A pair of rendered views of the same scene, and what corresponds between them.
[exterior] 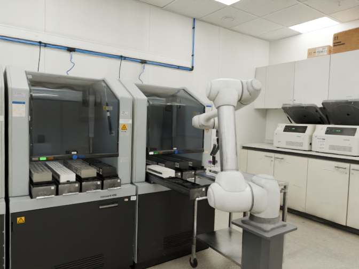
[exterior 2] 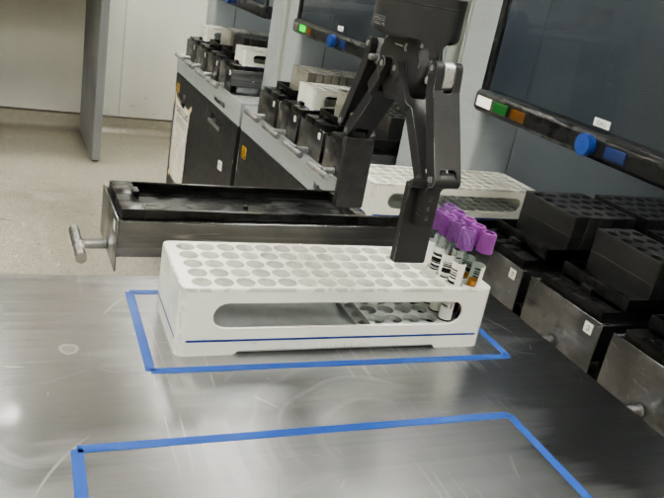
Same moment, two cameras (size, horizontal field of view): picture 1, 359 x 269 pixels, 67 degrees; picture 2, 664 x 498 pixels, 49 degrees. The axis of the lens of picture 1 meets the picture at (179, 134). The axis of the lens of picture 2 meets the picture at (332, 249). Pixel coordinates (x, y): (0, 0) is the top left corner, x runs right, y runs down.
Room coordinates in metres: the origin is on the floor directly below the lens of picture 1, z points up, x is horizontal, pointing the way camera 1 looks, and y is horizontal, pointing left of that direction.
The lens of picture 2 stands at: (2.22, -0.98, 1.14)
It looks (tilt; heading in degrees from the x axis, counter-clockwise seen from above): 21 degrees down; 98
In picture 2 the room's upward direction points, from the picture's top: 11 degrees clockwise
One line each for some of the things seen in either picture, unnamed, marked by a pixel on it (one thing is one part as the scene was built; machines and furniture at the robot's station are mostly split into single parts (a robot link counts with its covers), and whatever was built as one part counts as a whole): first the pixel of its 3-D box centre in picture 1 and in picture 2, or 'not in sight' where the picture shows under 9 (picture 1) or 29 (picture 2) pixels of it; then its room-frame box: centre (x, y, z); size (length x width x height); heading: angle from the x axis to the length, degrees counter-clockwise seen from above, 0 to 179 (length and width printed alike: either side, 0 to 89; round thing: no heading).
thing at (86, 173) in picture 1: (88, 173); (350, 108); (1.97, 0.66, 0.85); 0.12 x 0.02 x 0.06; 126
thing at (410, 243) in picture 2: not in sight; (415, 222); (2.21, -0.39, 0.95); 0.03 x 0.01 x 0.07; 33
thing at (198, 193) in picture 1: (171, 182); (329, 225); (2.07, 0.05, 0.78); 0.73 x 0.14 x 0.09; 35
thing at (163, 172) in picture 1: (160, 171); (439, 196); (2.22, 0.15, 0.83); 0.30 x 0.10 x 0.06; 35
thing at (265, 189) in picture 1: (263, 194); not in sight; (1.49, -0.47, 0.87); 0.18 x 0.16 x 0.22; 100
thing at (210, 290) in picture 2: (223, 173); (326, 294); (2.14, -0.35, 0.85); 0.30 x 0.10 x 0.06; 33
